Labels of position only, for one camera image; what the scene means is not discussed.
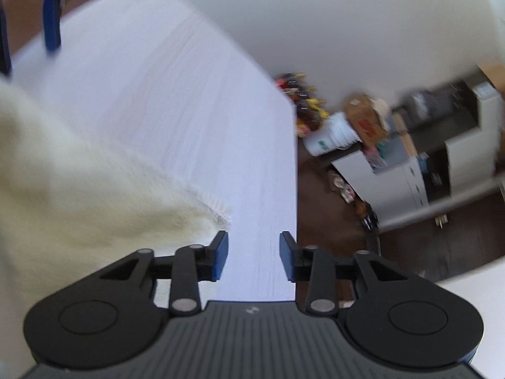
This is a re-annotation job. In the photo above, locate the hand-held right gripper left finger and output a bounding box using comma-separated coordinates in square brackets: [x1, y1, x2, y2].
[100, 230, 230, 316]

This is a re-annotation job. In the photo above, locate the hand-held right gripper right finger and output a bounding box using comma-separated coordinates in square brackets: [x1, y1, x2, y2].
[279, 230, 413, 317]

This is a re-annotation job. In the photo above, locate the red print cardboard box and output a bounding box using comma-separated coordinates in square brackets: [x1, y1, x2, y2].
[342, 93, 392, 149]

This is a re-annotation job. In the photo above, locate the pile of colourful snack packets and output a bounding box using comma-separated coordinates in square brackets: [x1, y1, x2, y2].
[274, 72, 330, 137]

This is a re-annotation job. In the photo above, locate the group of floor jars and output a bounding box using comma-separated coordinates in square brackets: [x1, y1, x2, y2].
[327, 169, 380, 230]

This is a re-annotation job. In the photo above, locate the white plastic bucket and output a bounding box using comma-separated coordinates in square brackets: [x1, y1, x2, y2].
[302, 111, 362, 158]

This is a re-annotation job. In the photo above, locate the tall white shelf unit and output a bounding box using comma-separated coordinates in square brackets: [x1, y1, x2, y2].
[445, 82, 505, 199]

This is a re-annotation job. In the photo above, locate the cream terry towel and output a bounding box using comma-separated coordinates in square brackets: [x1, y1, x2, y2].
[0, 75, 234, 379]

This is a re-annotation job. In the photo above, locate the low white cabinet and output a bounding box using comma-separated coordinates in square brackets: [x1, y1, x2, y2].
[330, 151, 431, 226]

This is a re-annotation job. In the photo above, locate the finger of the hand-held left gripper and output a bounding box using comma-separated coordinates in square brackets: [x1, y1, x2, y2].
[40, 0, 82, 53]
[0, 0, 14, 78]

